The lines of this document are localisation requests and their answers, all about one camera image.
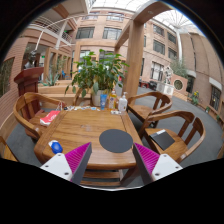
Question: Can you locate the wooden chair far right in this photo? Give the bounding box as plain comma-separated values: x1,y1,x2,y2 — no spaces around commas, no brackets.
127,91,173,122

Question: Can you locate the black notebook on chair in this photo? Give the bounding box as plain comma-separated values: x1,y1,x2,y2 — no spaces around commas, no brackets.
150,129,175,150

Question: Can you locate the wooden chair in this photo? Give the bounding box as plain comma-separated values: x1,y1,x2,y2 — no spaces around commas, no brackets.
139,110,206,163
13,92,66,140
127,91,173,122

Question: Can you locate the blue and white mouse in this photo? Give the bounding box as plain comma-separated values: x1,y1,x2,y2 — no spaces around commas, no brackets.
48,140,63,154

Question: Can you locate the dark red wooden pedestal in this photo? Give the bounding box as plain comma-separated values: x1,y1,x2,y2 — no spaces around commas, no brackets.
14,67,44,95

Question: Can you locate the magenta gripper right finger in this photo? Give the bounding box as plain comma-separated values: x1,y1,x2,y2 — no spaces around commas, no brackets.
133,143,182,185

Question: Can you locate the yellow liquid bottle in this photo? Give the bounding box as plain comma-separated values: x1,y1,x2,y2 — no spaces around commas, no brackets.
109,89,117,109

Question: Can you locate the wooden pergola post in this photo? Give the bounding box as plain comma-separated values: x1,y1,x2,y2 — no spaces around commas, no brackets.
115,0,171,97

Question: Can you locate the white stone statue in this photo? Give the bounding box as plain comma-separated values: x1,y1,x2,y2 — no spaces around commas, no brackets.
163,66,173,84

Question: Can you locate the large green potted plant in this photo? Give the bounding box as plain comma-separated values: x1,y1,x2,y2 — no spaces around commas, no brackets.
65,49,129,105

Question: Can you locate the blue tube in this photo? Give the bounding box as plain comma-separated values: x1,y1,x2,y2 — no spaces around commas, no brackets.
100,94,107,110

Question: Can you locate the clear hand sanitizer pump bottle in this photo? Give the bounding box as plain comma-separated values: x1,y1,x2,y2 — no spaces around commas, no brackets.
118,93,128,112

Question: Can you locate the round dark grey mouse pad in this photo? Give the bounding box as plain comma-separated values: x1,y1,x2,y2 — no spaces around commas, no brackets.
99,129,133,153

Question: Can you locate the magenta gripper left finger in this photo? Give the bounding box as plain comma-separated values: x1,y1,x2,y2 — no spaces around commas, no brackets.
41,143,92,185

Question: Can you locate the wooden chair near right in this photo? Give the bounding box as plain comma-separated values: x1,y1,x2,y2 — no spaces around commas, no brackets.
139,110,206,163

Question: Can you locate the wooden chair far left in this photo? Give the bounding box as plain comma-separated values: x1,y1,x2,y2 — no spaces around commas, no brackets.
13,92,66,140

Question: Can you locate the red and white packet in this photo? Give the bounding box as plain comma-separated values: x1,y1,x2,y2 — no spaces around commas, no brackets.
40,111,59,126

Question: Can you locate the square wooden table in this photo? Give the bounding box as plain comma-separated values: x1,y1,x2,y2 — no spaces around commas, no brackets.
33,108,145,188

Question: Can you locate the dark bronze bust statue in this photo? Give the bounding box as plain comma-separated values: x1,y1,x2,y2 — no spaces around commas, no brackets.
24,50,36,69

